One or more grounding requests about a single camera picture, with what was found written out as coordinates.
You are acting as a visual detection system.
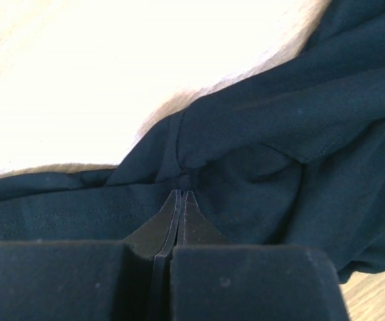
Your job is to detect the black floral print t-shirt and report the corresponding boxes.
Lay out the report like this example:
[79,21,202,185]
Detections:
[0,1,385,282]

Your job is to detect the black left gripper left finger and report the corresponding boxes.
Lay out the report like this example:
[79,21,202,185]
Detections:
[123,189,183,260]

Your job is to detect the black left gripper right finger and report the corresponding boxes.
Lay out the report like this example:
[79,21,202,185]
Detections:
[177,191,230,245]

